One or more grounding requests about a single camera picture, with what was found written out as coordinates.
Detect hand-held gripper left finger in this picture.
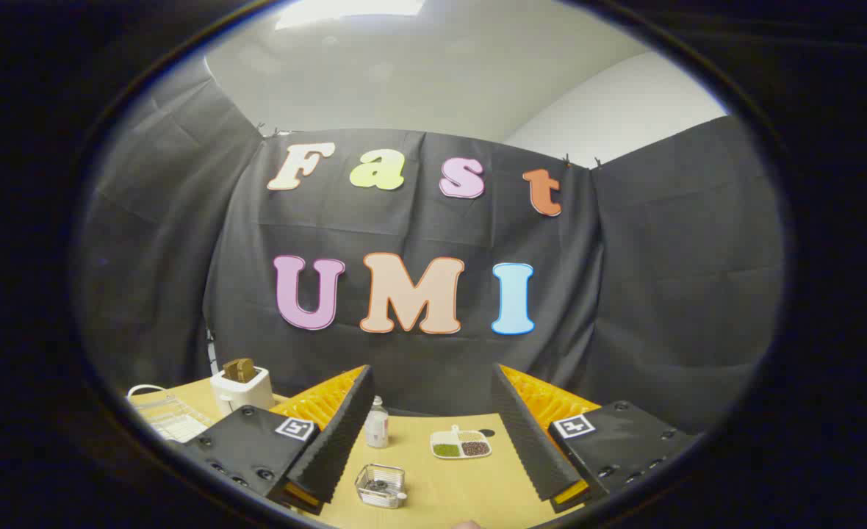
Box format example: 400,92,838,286
182,364,376,516

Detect white wire dish rack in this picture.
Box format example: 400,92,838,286
126,384,216,444

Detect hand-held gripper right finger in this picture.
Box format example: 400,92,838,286
490,362,699,514

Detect small clear bottle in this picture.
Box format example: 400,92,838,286
365,395,390,449

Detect black backdrop cloth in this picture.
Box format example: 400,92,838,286
75,55,785,436

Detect white toaster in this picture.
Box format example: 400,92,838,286
209,367,276,418

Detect white divided condiment dish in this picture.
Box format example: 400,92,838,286
430,425,493,461

